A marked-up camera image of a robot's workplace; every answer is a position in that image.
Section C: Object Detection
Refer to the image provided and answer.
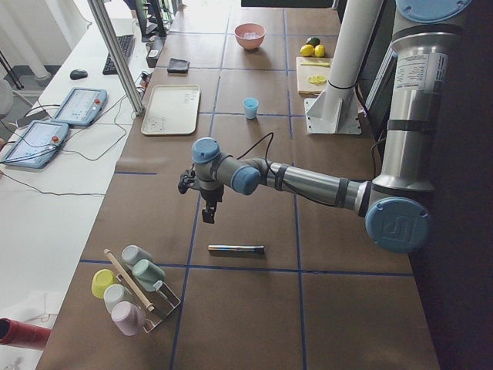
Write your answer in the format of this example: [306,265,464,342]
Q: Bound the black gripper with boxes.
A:
[177,166,224,224]

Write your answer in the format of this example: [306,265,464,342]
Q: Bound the steel muddler black tip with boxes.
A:
[207,244,265,256]

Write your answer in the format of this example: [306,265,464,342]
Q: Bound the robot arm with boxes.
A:
[178,1,468,253]

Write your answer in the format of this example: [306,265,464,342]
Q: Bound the mint green cup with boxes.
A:
[132,259,166,292]

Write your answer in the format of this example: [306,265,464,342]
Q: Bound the grey cup upper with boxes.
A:
[121,244,153,268]

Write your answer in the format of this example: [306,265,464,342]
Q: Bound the metal cup rack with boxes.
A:
[116,272,181,334]

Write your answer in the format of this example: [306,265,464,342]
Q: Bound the blue plastic cup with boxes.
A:
[243,97,259,119]

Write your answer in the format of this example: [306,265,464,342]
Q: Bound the yellow cup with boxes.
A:
[91,269,118,299]

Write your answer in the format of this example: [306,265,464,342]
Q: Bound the white cup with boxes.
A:
[103,284,134,314]

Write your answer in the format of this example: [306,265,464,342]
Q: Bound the pink cup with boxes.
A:
[111,301,146,336]

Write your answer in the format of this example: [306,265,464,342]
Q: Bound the pile of ice cubes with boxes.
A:
[243,32,260,39]

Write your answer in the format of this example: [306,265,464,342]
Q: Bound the wooden rack rod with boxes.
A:
[103,249,156,312]

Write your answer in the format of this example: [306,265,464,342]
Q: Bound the cream bear tray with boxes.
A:
[141,85,200,136]

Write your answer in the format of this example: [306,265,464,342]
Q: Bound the dark grey cloth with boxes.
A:
[166,58,190,75]

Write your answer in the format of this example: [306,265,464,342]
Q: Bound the far teach pendant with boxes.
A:
[52,87,108,127]

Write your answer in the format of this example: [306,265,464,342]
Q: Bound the teach pendant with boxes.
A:
[1,120,69,169]
[52,87,108,127]

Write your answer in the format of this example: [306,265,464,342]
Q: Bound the lemon slices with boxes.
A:
[307,75,327,85]

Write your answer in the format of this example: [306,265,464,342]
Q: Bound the wooden cutting board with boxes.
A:
[296,57,333,94]

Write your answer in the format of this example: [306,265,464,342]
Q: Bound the black label box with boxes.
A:
[146,37,166,68]

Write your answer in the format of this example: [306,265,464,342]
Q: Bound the pink bowl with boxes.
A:
[234,23,266,50]

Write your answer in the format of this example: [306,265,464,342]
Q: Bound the near teach pendant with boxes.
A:
[1,120,69,169]

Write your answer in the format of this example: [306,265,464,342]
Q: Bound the yellow plastic knife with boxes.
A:
[300,62,331,68]

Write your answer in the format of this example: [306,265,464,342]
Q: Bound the black keyboard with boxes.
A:
[102,34,136,76]

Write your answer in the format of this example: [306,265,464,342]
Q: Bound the yellow lemon left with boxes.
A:
[300,44,315,57]

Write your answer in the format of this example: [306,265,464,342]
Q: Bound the yellow lemon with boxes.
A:
[300,44,315,57]
[314,44,326,58]

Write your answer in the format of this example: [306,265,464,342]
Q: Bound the black computer mouse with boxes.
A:
[69,69,88,80]

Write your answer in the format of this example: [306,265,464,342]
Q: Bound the yellow lemon right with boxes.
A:
[314,44,326,58]

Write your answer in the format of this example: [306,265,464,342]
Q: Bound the green lime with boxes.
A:
[306,36,320,47]

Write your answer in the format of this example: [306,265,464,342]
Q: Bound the black monitor stand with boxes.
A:
[135,0,167,42]

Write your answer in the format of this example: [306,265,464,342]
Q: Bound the red cylinder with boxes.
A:
[1,318,52,350]

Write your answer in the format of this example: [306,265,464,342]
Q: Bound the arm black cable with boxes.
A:
[235,132,347,207]

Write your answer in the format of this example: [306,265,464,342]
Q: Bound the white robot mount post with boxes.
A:
[304,0,384,135]

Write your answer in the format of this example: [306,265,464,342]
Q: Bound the aluminium frame post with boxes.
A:
[88,0,145,116]

